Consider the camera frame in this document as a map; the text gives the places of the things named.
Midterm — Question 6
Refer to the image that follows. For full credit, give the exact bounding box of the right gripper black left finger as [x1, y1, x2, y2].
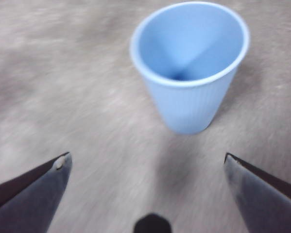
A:
[0, 151, 73, 233]

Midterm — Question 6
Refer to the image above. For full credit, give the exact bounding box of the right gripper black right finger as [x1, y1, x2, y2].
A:
[223, 152, 291, 233]

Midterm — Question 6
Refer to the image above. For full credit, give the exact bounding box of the blue ribbed plastic cup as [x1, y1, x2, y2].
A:
[130, 1, 250, 135]

